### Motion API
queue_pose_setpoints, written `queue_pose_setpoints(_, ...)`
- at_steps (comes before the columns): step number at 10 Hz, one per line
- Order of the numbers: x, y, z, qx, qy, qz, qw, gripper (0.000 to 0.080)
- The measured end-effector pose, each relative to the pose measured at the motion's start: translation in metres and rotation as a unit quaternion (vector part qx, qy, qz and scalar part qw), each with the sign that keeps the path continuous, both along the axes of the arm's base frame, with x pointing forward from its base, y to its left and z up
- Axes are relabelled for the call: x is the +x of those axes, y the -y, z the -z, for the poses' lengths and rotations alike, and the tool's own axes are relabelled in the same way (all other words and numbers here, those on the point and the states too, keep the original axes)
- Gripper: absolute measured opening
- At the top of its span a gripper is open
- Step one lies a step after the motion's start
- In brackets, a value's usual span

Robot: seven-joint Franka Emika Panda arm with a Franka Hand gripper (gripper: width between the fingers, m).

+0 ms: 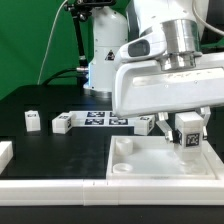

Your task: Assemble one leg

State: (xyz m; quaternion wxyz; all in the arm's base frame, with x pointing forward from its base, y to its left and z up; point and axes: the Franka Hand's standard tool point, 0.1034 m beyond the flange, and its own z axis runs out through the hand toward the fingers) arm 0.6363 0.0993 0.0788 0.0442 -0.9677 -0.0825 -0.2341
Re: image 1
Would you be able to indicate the white U-shaped obstacle fence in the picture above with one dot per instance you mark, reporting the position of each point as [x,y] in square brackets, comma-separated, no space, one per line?
[118,192]

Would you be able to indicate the white sheet with fiducial tags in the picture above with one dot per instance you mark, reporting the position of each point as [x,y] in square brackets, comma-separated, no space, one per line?
[99,119]

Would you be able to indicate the white square tabletop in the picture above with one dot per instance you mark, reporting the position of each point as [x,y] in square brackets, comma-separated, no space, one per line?
[151,157]

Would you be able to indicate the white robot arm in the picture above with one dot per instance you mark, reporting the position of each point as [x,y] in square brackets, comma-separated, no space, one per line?
[181,20]

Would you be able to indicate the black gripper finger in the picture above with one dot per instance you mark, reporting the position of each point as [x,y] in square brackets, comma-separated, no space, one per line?
[161,121]
[204,121]

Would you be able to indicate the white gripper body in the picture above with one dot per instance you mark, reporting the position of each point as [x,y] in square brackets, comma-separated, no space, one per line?
[142,88]

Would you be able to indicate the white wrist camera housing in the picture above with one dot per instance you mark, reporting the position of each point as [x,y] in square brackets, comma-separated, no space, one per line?
[148,46]

